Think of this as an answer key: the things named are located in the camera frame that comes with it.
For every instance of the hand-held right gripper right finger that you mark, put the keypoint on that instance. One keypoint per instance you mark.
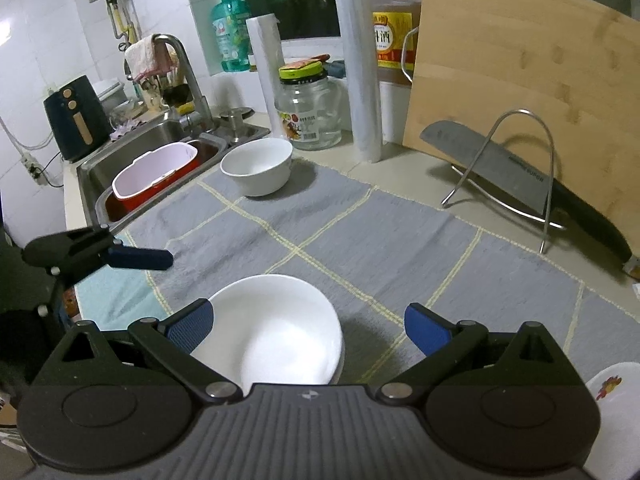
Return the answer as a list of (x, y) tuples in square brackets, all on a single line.
[(425, 327)]

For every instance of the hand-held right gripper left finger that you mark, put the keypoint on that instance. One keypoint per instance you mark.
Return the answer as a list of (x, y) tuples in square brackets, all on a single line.
[(190, 327)]

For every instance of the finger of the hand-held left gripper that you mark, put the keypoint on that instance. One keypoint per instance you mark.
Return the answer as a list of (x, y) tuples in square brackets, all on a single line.
[(145, 258)]

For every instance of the white floral plate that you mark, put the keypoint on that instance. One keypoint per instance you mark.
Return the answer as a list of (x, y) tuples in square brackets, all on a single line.
[(620, 410)]

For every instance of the red white plastic container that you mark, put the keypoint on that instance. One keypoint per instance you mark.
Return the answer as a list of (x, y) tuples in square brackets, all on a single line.
[(150, 170)]

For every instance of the grey checked mat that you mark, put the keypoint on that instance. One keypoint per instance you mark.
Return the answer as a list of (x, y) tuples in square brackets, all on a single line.
[(375, 240)]

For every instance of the steel sink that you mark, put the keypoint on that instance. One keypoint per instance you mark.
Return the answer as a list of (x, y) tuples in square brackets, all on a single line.
[(145, 135)]

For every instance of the white power strip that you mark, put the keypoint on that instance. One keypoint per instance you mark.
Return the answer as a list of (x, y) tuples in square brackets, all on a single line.
[(32, 167)]

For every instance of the dark blue air fryer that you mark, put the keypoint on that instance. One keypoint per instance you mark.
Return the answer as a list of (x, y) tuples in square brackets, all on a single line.
[(75, 120)]

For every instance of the metal sink knob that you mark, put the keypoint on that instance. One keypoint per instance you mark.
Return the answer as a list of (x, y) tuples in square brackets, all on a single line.
[(234, 122)]

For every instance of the steel faucet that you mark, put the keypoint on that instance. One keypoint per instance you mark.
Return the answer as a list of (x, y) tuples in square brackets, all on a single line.
[(192, 90)]

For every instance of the pink dish rag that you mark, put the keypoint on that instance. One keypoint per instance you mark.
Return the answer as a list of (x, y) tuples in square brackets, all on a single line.
[(145, 57)]

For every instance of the glass jar yellow lid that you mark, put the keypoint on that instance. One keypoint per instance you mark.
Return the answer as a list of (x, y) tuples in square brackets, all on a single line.
[(305, 115)]

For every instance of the green dish soap bottle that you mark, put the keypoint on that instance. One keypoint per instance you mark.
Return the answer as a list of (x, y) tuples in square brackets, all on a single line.
[(230, 35)]

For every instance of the water heater pipe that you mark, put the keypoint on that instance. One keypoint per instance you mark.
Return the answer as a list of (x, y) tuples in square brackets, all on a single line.
[(117, 15)]

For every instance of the blue plastic box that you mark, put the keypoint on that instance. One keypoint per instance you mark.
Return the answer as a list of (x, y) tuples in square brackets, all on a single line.
[(336, 68)]

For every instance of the bamboo cutting board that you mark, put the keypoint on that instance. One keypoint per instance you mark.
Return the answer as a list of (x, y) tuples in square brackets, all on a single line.
[(525, 60)]

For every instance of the amber cooking oil bottle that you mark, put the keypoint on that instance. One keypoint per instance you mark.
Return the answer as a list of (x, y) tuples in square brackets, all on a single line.
[(392, 35)]

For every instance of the dark window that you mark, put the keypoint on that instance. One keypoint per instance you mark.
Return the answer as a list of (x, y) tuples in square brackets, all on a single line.
[(300, 0)]

